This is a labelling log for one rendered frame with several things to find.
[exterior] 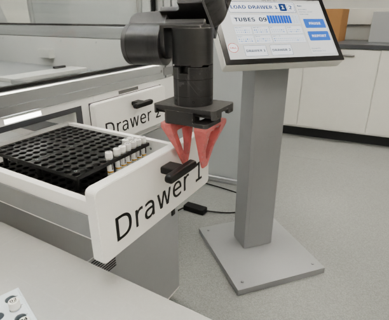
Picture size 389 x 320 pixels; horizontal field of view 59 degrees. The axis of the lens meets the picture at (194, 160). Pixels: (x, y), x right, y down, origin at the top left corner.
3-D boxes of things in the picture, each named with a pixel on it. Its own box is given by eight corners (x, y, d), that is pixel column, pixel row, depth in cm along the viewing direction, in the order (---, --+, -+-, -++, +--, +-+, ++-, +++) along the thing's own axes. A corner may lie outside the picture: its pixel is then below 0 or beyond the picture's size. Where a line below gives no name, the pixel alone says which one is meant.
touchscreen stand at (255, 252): (323, 272, 162) (365, 46, 123) (238, 295, 149) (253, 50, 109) (269, 218, 206) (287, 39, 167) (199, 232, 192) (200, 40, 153)
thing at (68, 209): (196, 176, 67) (196, 146, 64) (101, 246, 46) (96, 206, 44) (57, 141, 85) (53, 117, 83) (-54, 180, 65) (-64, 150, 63)
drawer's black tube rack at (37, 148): (150, 173, 67) (149, 142, 65) (82, 214, 53) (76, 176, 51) (72, 152, 78) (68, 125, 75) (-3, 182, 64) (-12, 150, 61)
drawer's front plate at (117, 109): (166, 120, 108) (164, 85, 104) (99, 148, 85) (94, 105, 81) (161, 119, 109) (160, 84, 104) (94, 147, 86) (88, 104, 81)
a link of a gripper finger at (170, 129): (184, 153, 59) (183, 99, 55) (222, 161, 55) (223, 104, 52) (161, 167, 53) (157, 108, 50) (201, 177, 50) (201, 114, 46)
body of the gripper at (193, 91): (177, 106, 56) (175, 60, 53) (234, 113, 51) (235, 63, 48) (152, 115, 51) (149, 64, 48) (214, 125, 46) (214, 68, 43)
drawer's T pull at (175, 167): (197, 167, 55) (197, 159, 54) (170, 185, 49) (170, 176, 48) (178, 162, 56) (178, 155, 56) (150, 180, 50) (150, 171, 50)
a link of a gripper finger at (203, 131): (188, 154, 58) (187, 100, 55) (226, 162, 55) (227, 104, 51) (165, 168, 53) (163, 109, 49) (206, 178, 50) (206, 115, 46)
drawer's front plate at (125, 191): (208, 181, 68) (209, 128, 64) (103, 266, 45) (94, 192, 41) (200, 179, 69) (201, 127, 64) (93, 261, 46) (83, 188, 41)
